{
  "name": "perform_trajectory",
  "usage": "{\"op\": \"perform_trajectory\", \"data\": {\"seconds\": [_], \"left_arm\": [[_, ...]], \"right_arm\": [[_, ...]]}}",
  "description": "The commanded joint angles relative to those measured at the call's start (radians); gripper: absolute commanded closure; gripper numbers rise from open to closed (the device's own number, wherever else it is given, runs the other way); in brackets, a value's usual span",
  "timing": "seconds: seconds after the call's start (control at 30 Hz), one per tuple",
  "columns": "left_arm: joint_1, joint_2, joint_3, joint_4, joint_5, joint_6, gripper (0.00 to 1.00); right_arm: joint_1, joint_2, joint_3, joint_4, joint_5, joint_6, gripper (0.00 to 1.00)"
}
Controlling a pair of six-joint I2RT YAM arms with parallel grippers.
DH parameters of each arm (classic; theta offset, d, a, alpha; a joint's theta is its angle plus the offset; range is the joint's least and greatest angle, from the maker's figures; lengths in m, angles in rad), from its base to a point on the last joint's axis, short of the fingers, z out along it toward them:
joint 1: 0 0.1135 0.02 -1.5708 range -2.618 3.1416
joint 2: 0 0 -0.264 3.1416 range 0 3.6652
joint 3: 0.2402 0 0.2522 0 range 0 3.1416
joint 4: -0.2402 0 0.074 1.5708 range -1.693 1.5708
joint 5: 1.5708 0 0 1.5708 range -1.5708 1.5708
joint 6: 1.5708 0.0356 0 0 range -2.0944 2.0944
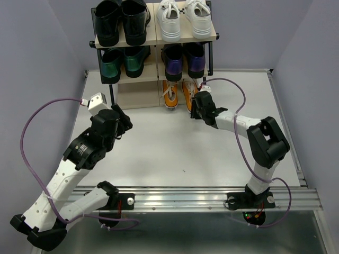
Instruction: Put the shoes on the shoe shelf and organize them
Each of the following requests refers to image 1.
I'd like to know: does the orange sneaker one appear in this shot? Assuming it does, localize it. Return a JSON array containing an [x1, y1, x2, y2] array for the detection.
[[162, 80, 178, 110], [182, 79, 198, 112]]

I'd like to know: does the purple loafer one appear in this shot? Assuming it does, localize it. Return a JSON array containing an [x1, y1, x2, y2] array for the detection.
[[183, 42, 206, 79], [161, 43, 183, 82]]

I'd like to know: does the white sneaker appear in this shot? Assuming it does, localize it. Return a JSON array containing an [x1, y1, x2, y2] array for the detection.
[[185, 0, 212, 39], [156, 0, 181, 43]]

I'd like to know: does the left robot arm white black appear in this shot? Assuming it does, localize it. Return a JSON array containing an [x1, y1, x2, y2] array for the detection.
[[10, 104, 133, 251]]

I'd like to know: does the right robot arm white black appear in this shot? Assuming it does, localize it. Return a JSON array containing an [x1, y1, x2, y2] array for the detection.
[[191, 91, 290, 211]]

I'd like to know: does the beige black-framed shoe shelf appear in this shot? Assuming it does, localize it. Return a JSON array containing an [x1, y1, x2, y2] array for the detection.
[[105, 1, 219, 109]]

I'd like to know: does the green loafer left one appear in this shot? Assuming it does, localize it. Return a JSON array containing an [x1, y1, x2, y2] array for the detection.
[[100, 48, 123, 84]]

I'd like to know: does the green loafer one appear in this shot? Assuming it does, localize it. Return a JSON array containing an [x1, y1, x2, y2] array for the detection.
[[100, 48, 123, 84], [123, 46, 150, 78]]

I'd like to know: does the green loafer right one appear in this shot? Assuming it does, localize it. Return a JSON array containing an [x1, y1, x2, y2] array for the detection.
[[123, 46, 150, 78]]

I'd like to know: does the black loafer right one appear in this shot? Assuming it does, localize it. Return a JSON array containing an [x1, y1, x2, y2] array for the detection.
[[121, 0, 151, 46]]

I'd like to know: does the black loafer one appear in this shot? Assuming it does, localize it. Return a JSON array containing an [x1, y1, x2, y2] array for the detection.
[[94, 0, 122, 47], [121, 0, 151, 46]]

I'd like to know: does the black loafer left one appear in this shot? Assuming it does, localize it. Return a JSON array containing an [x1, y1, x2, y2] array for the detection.
[[94, 0, 122, 47]]

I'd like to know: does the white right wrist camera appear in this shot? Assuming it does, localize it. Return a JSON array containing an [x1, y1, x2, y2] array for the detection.
[[199, 84, 211, 93]]

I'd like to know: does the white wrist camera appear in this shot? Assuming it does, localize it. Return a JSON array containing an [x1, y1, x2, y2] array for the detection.
[[88, 93, 110, 116], [199, 84, 211, 93]]

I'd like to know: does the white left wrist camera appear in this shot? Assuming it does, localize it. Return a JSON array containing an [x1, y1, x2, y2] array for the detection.
[[88, 93, 110, 116]]

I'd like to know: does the aluminium mounting rail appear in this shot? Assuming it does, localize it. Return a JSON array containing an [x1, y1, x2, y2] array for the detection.
[[66, 185, 324, 212]]

